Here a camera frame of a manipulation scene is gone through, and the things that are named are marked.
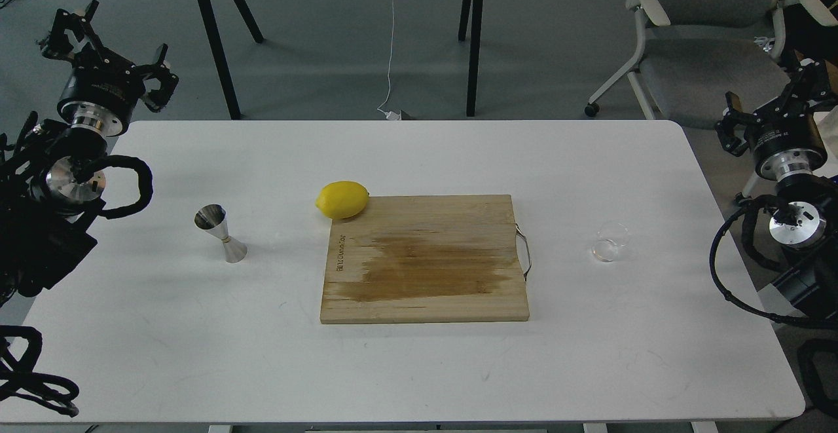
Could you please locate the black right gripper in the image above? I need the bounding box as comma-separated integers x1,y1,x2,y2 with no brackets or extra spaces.
714,59,836,181

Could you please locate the grey office chair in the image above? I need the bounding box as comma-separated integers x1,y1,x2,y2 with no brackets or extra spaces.
584,0,836,130

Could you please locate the white power cable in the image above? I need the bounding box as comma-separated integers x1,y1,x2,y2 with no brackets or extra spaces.
376,0,405,121

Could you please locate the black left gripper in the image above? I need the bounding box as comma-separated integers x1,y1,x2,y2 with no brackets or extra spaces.
38,0,179,137

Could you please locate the small clear glass cup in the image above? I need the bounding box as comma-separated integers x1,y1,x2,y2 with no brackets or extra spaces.
591,221,631,263

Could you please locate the wooden cutting board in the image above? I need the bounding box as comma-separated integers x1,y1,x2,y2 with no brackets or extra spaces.
319,195,530,324

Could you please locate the steel double jigger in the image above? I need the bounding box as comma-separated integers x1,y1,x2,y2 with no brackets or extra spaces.
194,204,248,263

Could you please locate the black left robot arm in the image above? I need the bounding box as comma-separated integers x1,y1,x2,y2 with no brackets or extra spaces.
1,0,179,303

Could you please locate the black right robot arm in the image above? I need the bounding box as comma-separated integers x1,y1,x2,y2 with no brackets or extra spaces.
709,59,837,331

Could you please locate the yellow lemon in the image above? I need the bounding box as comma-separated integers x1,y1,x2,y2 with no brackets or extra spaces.
315,180,369,220

